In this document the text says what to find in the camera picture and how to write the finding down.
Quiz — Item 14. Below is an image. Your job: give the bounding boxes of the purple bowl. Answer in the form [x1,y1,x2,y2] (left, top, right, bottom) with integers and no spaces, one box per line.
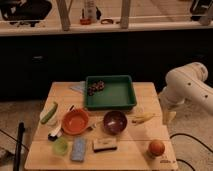
[103,111,128,135]

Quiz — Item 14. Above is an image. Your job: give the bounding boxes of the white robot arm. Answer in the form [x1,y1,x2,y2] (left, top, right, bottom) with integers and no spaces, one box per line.
[158,62,213,125]

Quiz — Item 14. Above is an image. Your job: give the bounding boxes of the orange fruit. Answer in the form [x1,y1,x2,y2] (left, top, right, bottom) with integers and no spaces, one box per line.
[148,140,165,156]

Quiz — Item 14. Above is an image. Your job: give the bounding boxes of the red bowl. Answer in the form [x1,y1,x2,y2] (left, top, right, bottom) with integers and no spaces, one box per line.
[62,109,89,135]

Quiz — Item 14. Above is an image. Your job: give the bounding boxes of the dark grapes bunch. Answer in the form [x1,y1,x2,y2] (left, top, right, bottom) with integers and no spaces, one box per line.
[87,81,105,96]

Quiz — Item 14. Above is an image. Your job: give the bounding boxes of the white bottle on shelf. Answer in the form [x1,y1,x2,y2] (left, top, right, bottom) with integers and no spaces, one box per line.
[84,0,97,23]

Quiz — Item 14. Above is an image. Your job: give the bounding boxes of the wooden table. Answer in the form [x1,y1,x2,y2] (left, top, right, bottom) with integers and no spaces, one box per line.
[25,83,178,171]

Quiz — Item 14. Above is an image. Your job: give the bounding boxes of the green cucumber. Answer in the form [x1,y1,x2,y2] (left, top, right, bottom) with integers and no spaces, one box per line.
[40,102,58,124]

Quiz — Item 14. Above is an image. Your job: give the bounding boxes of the brown eraser block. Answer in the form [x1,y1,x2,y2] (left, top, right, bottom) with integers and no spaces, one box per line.
[93,138,117,153]

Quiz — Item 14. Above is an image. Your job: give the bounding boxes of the white dish brush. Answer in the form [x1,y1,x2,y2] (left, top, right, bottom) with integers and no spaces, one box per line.
[47,104,76,142]

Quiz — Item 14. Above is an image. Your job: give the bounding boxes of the blue sponge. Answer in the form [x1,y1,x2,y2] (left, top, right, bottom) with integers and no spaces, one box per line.
[71,137,86,162]

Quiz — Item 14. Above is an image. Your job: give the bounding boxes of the green plastic tray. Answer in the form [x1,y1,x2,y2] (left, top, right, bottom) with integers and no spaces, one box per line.
[84,75,137,110]

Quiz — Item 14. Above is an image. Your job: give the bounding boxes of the black cable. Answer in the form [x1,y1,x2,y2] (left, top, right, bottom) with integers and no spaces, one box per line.
[169,132,213,171]

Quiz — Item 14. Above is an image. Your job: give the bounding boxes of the clear plastic bag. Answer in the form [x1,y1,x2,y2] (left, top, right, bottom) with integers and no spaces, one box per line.
[70,81,85,94]

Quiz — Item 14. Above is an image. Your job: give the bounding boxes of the black pole stand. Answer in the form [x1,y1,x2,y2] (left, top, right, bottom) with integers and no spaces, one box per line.
[13,122,25,171]

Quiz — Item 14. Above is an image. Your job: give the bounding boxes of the yellow banana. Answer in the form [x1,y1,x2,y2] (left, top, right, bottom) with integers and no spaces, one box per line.
[132,113,155,125]

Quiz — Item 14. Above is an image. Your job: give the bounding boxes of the red ring on shelf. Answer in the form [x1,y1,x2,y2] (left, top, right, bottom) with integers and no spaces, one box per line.
[79,18,92,26]

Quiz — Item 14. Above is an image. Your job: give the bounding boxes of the black office chair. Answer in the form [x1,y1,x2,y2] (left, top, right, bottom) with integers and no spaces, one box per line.
[0,0,52,27]

